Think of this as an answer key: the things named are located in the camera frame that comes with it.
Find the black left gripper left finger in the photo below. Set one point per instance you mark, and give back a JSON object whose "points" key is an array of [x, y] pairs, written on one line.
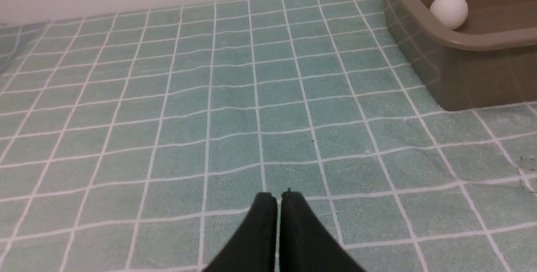
{"points": [[252, 247]]}

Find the white ping-pong ball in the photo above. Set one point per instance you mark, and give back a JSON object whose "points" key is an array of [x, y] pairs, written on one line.
{"points": [[451, 13]]}

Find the olive green plastic bin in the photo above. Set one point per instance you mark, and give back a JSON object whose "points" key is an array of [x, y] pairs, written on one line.
{"points": [[491, 59]]}

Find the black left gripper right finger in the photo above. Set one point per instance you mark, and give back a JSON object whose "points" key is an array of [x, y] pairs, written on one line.
{"points": [[305, 245]]}

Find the teal grid tablecloth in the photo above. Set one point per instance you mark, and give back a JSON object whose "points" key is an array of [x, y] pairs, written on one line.
{"points": [[136, 141]]}

